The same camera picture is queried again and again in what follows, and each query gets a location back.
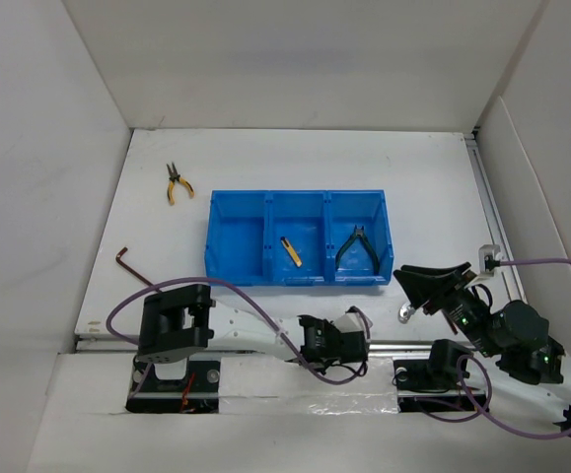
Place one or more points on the small yellow needle-nose pliers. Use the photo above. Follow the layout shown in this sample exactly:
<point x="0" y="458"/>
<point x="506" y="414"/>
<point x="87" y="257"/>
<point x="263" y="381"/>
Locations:
<point x="176" y="179"/>

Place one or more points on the blue bin right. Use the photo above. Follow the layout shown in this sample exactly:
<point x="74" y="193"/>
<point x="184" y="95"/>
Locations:
<point x="344" y="210"/>

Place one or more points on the blue bin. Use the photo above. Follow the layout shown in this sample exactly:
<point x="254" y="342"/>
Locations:
<point x="344" y="210"/>
<point x="234" y="244"/>
<point x="299" y="216"/>

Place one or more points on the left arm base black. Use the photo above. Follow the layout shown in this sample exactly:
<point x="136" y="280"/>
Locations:
<point x="192" y="389"/>

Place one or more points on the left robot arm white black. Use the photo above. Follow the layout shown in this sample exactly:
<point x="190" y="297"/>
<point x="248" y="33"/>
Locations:
<point x="180" y="323"/>

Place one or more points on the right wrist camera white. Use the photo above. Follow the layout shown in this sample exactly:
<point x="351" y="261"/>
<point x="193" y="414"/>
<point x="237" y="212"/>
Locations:
<point x="489" y="259"/>

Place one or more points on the aluminium rail front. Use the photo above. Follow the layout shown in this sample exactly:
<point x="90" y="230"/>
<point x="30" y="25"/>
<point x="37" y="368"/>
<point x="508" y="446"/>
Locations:
<point x="106" y="345"/>

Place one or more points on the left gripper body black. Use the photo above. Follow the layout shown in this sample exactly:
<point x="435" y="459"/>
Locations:
<point x="329" y="326"/>

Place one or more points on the silver metal tool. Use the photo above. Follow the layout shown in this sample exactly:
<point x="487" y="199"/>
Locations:
<point x="405" y="313"/>

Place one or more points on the blue bin left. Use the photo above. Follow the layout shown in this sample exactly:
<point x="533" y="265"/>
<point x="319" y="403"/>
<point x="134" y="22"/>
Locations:
<point x="234" y="244"/>

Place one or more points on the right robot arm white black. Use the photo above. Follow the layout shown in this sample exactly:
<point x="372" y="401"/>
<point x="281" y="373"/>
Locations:
<point x="516" y="333"/>

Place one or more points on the right brown hex key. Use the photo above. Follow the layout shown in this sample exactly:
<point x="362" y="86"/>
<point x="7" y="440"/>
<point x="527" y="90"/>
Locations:
<point x="452" y="325"/>

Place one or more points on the blue bin middle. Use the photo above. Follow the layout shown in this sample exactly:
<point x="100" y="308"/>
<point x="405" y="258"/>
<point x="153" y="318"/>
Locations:
<point x="299" y="216"/>

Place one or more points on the left brown hex key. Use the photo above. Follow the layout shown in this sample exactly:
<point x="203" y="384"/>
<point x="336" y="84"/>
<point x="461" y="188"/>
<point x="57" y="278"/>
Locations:
<point x="122" y="263"/>

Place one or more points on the dark green cutting pliers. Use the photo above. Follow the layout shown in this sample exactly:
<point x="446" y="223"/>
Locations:
<point x="359" y="234"/>

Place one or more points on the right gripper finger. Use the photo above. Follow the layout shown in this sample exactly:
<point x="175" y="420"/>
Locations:
<point x="429" y="296"/>
<point x="416" y="278"/>

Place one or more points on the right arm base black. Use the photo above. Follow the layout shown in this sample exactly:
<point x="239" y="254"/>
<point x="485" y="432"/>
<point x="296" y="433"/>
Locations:
<point x="419" y="390"/>

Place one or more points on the brown hex key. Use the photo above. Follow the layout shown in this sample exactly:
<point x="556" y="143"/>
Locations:
<point x="122" y="263"/>
<point x="452" y="325"/>

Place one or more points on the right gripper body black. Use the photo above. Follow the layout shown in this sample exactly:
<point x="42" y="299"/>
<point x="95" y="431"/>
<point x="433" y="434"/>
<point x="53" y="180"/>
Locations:
<point x="467" y="311"/>

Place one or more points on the yellow utility knife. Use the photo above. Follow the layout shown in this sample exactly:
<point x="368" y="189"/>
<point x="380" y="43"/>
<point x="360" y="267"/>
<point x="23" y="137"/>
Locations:
<point x="291" y="251"/>

